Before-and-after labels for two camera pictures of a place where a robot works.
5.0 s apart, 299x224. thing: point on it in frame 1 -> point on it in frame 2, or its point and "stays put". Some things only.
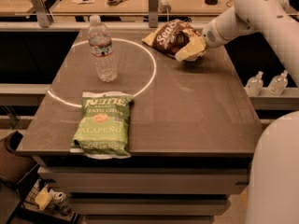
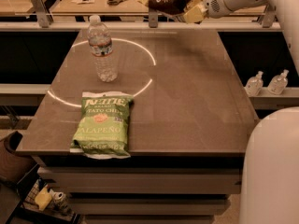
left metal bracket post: (44, 17) stays put
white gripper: (209, 36) -> (213, 3)
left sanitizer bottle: (254, 84) stays put
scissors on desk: (112, 2) stays put
